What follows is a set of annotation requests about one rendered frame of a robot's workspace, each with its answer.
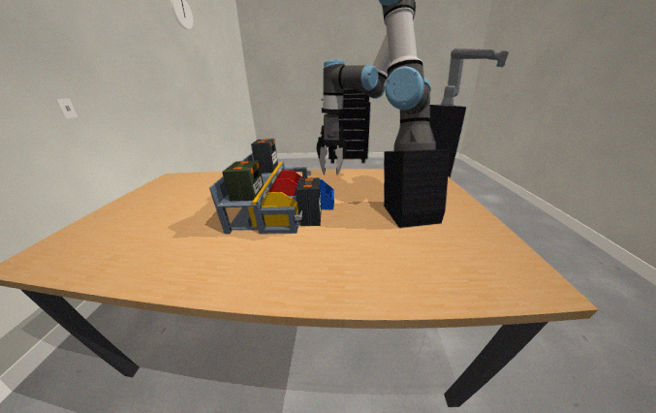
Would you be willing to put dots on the yellow flat bar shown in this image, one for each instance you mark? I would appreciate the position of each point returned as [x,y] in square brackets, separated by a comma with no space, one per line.
[264,187]

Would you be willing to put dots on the red open bin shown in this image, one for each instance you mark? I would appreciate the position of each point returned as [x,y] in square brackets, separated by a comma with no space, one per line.
[286,182]

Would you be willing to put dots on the blue bin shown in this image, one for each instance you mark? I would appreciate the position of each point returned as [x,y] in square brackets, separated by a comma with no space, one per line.
[327,195]

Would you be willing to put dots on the yellow open bin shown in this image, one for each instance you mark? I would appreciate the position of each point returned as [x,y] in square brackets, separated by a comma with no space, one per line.
[277,199]

